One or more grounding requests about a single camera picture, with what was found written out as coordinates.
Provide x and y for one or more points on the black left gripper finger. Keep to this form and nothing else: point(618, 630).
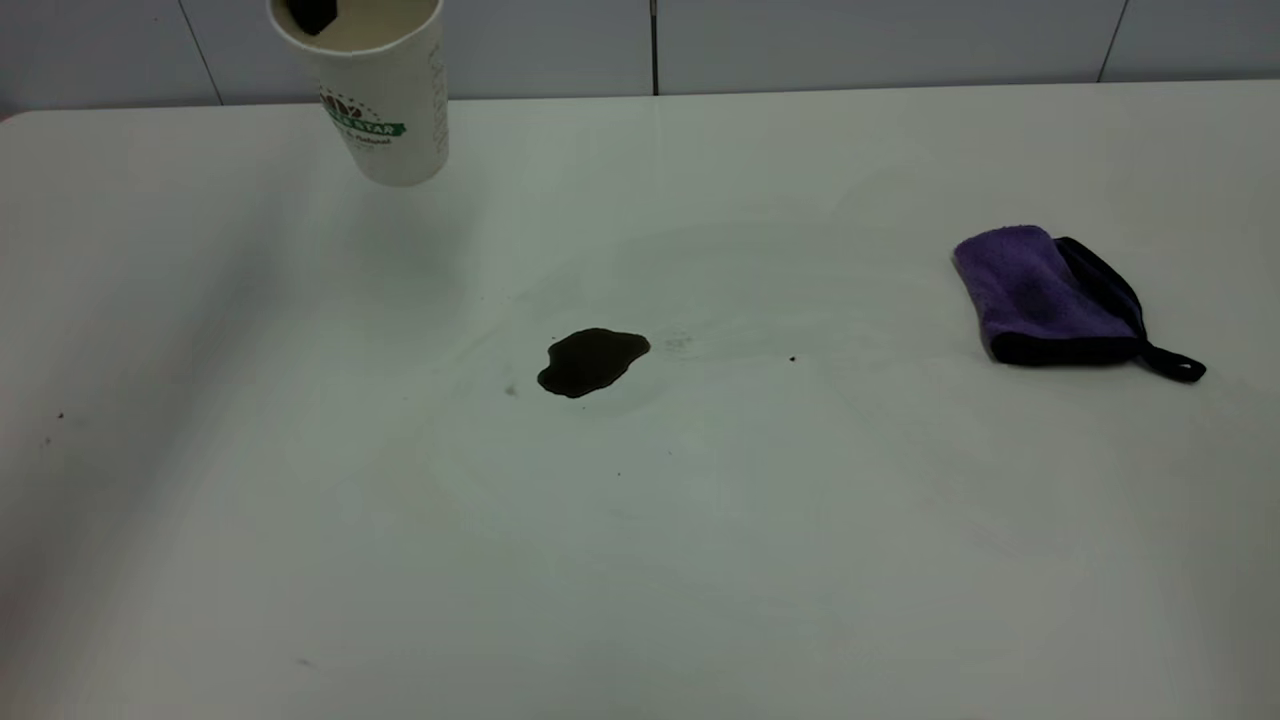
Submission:
point(312, 14)

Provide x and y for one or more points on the white paper coffee cup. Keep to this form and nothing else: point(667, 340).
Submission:
point(395, 90)

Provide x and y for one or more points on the purple cloth with black trim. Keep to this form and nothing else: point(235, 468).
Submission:
point(1035, 295)

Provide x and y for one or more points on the dark brown coffee spill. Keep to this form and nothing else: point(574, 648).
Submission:
point(590, 362)

